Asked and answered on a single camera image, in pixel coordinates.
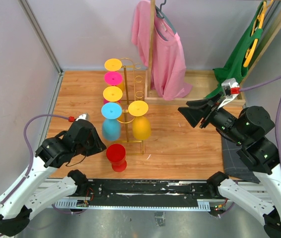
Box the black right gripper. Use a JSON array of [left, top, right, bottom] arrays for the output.
[[178, 90, 247, 144]]

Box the red plastic wine glass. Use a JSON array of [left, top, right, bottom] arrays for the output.
[[106, 143, 127, 172]]

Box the blue plastic wine glass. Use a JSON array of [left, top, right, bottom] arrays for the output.
[[101, 102, 122, 141]]

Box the yellow wine glass front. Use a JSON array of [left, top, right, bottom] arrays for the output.
[[128, 100, 151, 140]]

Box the yellow wine glass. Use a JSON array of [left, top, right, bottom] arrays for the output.
[[128, 100, 151, 140], [102, 85, 124, 122], [104, 58, 123, 71]]

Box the pink plastic wine glass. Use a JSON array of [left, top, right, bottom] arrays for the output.
[[104, 71, 123, 86]]

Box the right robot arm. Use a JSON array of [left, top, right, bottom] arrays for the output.
[[178, 94, 281, 238]]

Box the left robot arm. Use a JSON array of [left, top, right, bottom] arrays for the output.
[[0, 119, 106, 237]]

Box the pink t-shirt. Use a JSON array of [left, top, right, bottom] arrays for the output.
[[131, 0, 192, 101]]

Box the green t-shirt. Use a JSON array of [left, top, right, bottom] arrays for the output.
[[205, 15, 263, 99]]

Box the dark grey grid mat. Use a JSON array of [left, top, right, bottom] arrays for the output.
[[221, 137, 260, 183]]

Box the grey clothes hanger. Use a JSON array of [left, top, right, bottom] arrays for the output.
[[155, 0, 177, 34]]

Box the yellow clothes hanger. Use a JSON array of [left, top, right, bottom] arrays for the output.
[[243, 0, 274, 68]]

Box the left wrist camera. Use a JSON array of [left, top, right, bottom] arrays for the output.
[[68, 113, 89, 122]]

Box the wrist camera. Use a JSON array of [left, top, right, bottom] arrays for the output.
[[68, 113, 89, 122], [218, 78, 240, 109]]

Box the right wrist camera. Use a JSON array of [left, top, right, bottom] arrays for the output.
[[218, 78, 240, 109]]

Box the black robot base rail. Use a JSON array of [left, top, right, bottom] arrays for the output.
[[56, 178, 237, 211]]

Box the gold wire glass rack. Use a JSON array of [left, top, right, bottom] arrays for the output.
[[116, 62, 151, 155]]

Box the wooden stand post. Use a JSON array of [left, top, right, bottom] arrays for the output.
[[147, 0, 155, 94]]

